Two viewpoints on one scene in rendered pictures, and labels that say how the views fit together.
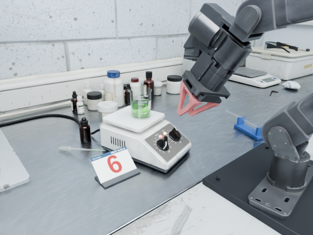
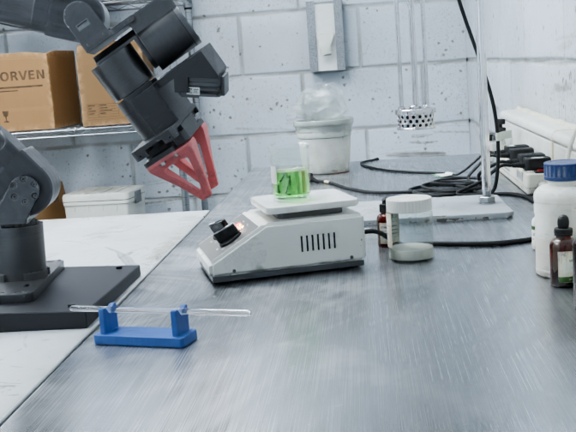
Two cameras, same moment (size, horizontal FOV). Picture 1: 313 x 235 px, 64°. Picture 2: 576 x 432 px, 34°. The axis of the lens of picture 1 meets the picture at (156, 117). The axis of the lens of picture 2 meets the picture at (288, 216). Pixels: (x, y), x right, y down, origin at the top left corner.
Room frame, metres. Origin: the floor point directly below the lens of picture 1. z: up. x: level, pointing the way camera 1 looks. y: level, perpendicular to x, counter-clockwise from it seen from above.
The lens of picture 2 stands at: (1.46, -0.82, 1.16)
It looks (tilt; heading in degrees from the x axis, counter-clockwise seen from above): 9 degrees down; 136
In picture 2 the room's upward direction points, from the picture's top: 4 degrees counter-clockwise
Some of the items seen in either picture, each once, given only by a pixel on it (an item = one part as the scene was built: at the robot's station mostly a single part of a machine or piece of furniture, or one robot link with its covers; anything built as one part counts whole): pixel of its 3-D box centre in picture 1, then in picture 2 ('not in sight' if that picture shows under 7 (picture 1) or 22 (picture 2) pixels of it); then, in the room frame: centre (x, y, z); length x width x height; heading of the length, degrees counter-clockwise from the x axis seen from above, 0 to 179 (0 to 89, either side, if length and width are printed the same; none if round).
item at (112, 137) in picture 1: (142, 135); (285, 236); (0.58, 0.03, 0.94); 0.22 x 0.13 x 0.08; 58
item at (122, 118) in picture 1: (134, 117); (303, 201); (0.59, 0.06, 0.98); 0.12 x 0.12 x 0.01; 58
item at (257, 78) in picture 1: (250, 76); not in sight; (1.35, -0.50, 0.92); 0.26 x 0.19 x 0.05; 39
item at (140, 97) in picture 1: (139, 102); (291, 171); (0.59, 0.04, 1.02); 0.06 x 0.05 x 0.08; 98
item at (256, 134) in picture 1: (249, 127); (144, 324); (0.70, -0.28, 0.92); 0.10 x 0.03 x 0.04; 25
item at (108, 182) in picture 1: (115, 165); not in sight; (0.47, 0.09, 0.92); 0.09 x 0.06 x 0.04; 130
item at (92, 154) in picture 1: (100, 157); not in sight; (0.51, 0.13, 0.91); 0.06 x 0.06 x 0.02
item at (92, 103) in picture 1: (94, 100); not in sight; (0.87, 0.23, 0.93); 0.05 x 0.05 x 0.06
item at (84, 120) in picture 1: (85, 128); (387, 221); (0.62, 0.19, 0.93); 0.03 x 0.03 x 0.07
